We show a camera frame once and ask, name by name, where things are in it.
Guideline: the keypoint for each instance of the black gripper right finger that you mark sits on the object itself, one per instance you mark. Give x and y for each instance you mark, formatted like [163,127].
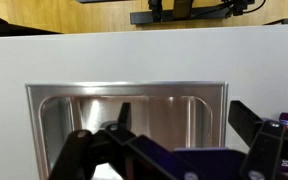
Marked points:
[267,146]

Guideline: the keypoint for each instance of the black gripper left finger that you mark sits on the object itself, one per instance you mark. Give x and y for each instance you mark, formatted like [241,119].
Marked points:
[84,156]

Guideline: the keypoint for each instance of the stainless steel sink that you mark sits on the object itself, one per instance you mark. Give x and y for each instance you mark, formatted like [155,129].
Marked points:
[167,116]

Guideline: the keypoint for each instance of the dark furniture piece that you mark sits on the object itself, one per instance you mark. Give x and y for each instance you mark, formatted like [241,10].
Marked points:
[14,28]

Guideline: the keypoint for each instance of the black stand frame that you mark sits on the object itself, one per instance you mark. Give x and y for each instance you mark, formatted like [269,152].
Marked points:
[184,15]

